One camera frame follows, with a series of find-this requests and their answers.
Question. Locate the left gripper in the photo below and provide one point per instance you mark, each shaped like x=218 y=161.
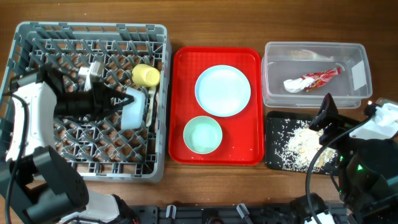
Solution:
x=102 y=94

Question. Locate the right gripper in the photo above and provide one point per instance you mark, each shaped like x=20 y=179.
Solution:
x=327 y=114

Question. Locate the red snack wrapper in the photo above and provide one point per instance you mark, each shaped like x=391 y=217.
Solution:
x=321 y=78

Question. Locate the rice food scraps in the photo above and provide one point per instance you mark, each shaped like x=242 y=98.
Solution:
x=303 y=149

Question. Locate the yellow plastic cup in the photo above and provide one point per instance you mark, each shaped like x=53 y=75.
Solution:
x=145 y=75

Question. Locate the white napkin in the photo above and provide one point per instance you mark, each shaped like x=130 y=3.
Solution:
x=297 y=85

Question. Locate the green bowl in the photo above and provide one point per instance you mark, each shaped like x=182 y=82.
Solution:
x=202 y=135

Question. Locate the light blue plate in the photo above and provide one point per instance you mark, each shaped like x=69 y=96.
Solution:
x=222 y=90

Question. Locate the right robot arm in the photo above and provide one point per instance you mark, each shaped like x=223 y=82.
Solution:
x=366 y=161

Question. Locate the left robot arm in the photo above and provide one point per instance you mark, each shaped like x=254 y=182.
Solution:
x=37 y=183

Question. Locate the grey dishwasher rack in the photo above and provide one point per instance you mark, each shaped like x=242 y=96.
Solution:
x=101 y=150

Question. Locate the black tray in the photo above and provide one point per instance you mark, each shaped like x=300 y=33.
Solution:
x=276 y=149

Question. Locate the clear plastic bin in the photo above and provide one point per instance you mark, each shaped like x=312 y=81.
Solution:
x=290 y=60

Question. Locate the red plastic tray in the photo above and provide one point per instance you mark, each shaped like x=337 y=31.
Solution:
x=243 y=134

